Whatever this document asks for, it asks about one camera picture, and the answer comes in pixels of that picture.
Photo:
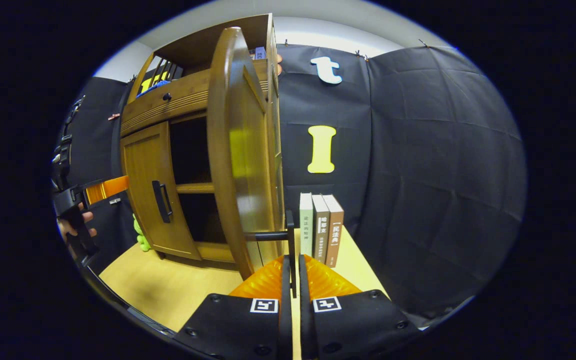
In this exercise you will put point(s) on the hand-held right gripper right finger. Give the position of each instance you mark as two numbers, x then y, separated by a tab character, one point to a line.
353	325

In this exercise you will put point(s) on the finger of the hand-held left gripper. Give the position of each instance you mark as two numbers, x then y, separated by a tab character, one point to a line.
110	187

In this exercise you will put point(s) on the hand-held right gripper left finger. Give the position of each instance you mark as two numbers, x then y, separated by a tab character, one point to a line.
238	325

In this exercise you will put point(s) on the wooden cabinet door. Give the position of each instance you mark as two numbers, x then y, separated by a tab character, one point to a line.
143	200
243	165

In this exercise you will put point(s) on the wooden double-door shoe cabinet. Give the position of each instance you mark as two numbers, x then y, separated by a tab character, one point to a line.
188	45

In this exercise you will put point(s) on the wooden cabinet drawer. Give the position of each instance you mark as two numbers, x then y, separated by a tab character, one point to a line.
183	97

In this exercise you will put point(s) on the green frog toy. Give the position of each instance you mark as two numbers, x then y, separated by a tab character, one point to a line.
142	235

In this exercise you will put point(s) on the brown clip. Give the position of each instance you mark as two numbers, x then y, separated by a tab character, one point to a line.
114	116

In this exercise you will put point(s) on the wooden inner shelf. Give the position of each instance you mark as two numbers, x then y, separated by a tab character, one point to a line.
195	188

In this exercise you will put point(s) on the large brown book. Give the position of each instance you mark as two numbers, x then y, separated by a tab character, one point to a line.
334	232

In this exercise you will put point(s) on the large grey book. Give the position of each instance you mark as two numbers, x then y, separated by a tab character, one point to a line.
320	230

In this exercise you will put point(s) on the black drawer knob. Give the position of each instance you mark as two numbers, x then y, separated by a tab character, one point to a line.
167	96

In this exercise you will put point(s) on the blue cloth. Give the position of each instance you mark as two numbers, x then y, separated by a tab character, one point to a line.
152	87

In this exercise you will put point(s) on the large white book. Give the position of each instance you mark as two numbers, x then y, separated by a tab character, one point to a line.
306	225

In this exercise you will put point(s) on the black backdrop cloth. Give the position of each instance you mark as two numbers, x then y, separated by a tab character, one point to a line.
443	175

